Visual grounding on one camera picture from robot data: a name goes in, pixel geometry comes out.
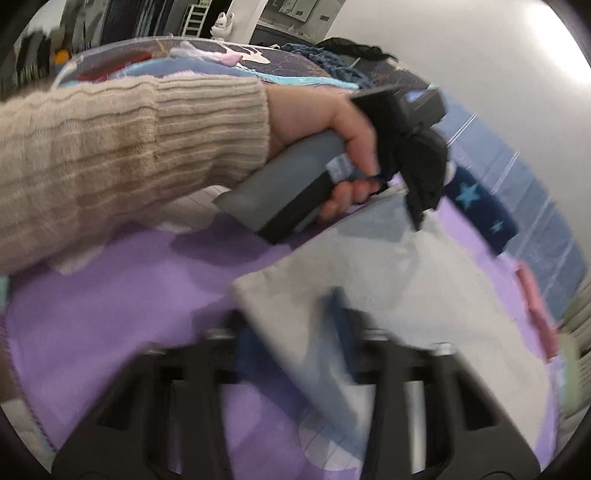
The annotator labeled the beige grey cloth garment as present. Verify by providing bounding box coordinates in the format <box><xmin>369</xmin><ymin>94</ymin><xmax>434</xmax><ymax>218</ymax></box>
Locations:
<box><xmin>231</xmin><ymin>194</ymin><xmax>555</xmax><ymax>470</ymax></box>

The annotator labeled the beige knit sweater forearm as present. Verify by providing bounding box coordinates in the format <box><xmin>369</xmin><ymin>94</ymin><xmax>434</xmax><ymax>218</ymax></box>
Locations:
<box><xmin>1</xmin><ymin>76</ymin><xmax>270</xmax><ymax>275</ymax></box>

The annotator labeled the person's left hand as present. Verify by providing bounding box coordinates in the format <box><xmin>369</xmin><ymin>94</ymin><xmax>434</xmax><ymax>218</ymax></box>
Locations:
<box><xmin>263</xmin><ymin>84</ymin><xmax>380</xmax><ymax>222</ymax></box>

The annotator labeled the navy star pattern sock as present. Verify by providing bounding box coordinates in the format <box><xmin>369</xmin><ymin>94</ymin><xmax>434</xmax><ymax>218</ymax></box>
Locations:
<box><xmin>444</xmin><ymin>166</ymin><xmax>519</xmax><ymax>256</ymax></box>

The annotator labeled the dark teal knit blanket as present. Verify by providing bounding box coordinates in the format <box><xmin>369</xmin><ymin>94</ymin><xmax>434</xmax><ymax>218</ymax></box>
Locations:
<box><xmin>280</xmin><ymin>43</ymin><xmax>374</xmax><ymax>89</ymax></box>

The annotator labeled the black garment on bed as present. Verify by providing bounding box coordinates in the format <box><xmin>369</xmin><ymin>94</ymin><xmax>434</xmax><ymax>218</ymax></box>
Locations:
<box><xmin>315</xmin><ymin>37</ymin><xmax>398</xmax><ymax>61</ymax></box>

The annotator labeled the purple floral bed sheet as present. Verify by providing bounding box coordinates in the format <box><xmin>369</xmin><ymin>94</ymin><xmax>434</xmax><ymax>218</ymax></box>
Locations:
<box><xmin>0</xmin><ymin>186</ymin><xmax>562</xmax><ymax>480</ymax></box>

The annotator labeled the pink folded garment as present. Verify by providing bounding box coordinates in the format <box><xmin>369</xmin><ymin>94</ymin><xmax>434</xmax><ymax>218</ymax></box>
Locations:
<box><xmin>515</xmin><ymin>261</ymin><xmax>559</xmax><ymax>362</ymax></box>

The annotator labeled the blue plaid quilt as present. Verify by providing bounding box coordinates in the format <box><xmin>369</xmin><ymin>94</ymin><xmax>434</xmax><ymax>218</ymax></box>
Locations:
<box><xmin>438</xmin><ymin>94</ymin><xmax>588</xmax><ymax>319</ymax></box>

